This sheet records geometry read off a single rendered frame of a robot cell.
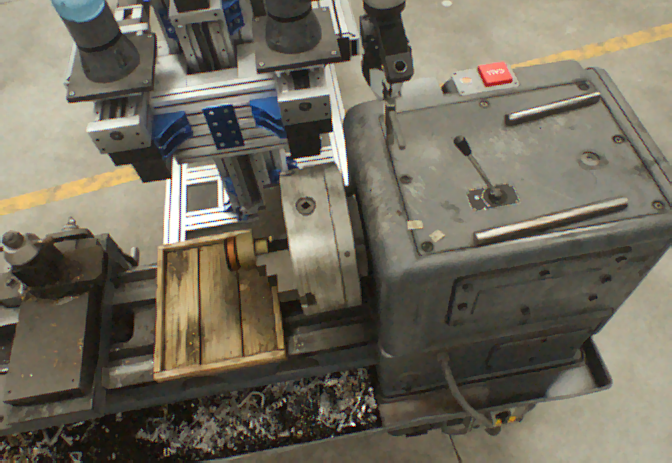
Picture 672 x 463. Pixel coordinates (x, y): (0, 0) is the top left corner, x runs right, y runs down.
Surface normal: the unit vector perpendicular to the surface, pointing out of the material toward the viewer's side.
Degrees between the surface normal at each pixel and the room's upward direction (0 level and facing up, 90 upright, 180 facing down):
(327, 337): 0
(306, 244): 35
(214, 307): 0
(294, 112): 90
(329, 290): 73
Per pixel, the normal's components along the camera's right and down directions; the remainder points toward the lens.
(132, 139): 0.15, 0.80
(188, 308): -0.07, -0.57
